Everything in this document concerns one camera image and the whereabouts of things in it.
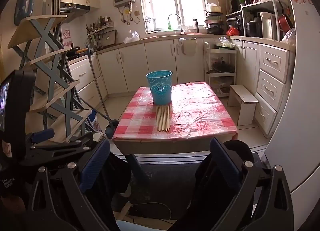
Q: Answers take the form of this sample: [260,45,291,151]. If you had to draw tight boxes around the chrome curved faucet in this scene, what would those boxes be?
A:
[167,13,186,35]

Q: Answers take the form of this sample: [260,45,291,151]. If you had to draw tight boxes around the clear container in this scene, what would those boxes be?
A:
[144,17,157,33]

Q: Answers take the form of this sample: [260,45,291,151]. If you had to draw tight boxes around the white hanging waste bin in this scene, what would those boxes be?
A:
[179,38,197,57]

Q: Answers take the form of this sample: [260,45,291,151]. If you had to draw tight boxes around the cream lower kitchen cabinets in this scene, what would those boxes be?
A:
[67,36,297,139]

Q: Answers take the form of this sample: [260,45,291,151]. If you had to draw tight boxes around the white plastic bag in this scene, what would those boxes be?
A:
[124,30,140,44]

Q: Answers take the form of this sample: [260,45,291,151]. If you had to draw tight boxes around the blue hanging holder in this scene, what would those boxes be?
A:
[14,0,35,27]

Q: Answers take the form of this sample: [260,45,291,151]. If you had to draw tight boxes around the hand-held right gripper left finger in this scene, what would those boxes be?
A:
[26,140,118,231]

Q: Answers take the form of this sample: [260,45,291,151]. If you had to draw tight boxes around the grey hanging tray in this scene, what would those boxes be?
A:
[99,29,118,46]

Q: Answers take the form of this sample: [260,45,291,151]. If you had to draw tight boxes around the white electric thermos pot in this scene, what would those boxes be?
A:
[260,11,278,40]

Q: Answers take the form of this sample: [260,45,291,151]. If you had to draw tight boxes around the broom with metal handle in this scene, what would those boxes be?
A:
[79,99,110,124]

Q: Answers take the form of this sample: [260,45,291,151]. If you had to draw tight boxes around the range hood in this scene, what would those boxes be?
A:
[59,1,90,17]

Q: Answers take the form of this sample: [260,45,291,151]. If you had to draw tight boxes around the bag of vegetables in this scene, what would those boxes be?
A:
[215,37,236,49]

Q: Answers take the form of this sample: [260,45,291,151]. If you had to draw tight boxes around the grey sliding door frame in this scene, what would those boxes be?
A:
[42,0,63,71]

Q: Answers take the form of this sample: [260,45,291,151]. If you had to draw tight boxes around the dish rack with dishes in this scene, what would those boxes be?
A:
[203,3,225,34]

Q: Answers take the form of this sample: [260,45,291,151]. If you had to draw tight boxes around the row of wooden chopsticks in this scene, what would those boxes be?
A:
[156,104,171,132]

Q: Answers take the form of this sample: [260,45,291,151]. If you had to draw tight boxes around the white kitchen shelf unit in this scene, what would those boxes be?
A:
[241,0,287,42]

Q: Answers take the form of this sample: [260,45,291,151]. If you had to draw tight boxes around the teal perforated plastic bin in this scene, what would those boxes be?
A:
[146,70,173,105]

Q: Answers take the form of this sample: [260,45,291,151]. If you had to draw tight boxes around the black wok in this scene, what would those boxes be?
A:
[66,45,82,58]

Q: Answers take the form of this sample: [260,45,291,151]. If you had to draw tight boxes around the stacked folding wooden chairs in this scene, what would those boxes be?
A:
[7,14,93,144]

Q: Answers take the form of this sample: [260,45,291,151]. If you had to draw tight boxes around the small wooden stool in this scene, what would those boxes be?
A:
[227,84,259,126]

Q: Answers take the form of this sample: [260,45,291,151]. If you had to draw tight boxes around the white storage cart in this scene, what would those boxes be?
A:
[204,42,237,97]

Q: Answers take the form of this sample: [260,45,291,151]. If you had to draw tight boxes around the red checked plastic tablecloth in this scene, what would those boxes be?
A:
[112,82,238,143]

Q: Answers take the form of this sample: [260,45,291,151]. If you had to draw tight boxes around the wall utensil rack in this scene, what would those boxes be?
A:
[86,16,115,37]

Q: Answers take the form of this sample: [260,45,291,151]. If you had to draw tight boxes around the red pot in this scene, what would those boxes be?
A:
[279,14,293,30]

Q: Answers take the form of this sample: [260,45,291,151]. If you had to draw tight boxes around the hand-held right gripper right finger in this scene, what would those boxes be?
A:
[172,137,295,231]

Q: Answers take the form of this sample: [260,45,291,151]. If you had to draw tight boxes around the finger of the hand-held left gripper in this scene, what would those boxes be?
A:
[27,128,55,149]
[21,132,94,169]

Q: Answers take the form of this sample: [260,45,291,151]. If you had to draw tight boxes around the pink wall sticker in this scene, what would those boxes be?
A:
[63,29,73,47]

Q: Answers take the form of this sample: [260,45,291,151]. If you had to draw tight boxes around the floral bucket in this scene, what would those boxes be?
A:
[89,109,101,132]

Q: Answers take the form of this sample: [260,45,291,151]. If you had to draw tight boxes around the white cable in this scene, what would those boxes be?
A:
[129,201,173,222]

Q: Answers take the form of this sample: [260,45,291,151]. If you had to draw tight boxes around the long-handled dustpan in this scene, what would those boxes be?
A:
[76,45,120,139]

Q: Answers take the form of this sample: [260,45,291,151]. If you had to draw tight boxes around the white refrigerator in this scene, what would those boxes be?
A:
[262,0,320,224]

